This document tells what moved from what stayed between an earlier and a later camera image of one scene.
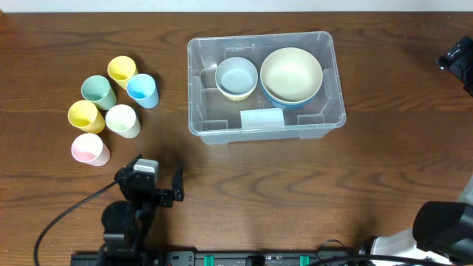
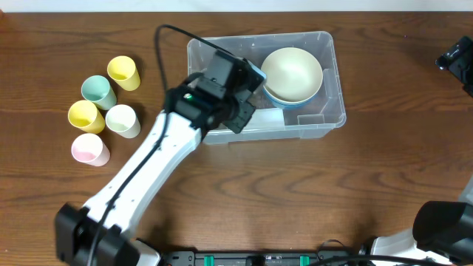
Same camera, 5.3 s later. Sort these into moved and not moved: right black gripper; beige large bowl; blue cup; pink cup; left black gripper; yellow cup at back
Moved: blue cup; left black gripper
Not moved: yellow cup at back; right black gripper; beige large bowl; pink cup
